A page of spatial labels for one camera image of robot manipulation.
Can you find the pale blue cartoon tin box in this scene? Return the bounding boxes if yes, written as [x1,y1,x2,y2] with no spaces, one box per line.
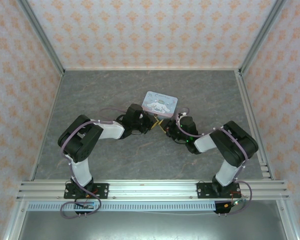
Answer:
[141,90,179,120]

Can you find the right base circuit board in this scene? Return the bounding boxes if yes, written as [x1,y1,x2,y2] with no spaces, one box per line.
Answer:
[222,197,249,209]

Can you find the grey metal lower shelf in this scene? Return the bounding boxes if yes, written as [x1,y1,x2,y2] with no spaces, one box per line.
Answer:
[3,199,300,240]

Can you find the aluminium mounting rail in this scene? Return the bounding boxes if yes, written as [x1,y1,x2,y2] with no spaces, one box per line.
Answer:
[16,179,290,201]

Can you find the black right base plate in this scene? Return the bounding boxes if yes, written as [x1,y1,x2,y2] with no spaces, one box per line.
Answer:
[196,181,241,200]

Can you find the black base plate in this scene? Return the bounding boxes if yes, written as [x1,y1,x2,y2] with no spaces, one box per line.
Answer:
[196,181,241,200]
[63,183,110,200]

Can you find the right aluminium table edge rail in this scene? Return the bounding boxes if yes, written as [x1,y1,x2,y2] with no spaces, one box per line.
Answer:
[235,69,276,181]

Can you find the aluminium table edge rail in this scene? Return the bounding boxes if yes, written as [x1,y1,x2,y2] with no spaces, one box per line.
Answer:
[27,74,65,181]
[235,69,276,181]

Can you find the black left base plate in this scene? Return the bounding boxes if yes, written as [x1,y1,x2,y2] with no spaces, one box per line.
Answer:
[63,183,110,200]

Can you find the slotted grey cable duct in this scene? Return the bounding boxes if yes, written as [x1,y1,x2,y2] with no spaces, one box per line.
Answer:
[27,201,217,212]

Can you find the left aluminium table edge rail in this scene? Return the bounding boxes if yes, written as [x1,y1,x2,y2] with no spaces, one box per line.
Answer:
[27,74,65,181]

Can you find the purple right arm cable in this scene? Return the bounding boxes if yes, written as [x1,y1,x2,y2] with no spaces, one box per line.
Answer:
[177,106,253,216]

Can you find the right aluminium frame post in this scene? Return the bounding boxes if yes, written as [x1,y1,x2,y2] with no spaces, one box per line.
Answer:
[239,0,289,77]

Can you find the aluminium frame post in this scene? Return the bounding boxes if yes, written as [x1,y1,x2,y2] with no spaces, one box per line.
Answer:
[16,0,66,77]
[239,0,289,77]

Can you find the left aluminium frame post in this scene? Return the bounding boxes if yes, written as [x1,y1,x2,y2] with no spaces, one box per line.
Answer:
[16,0,66,77]

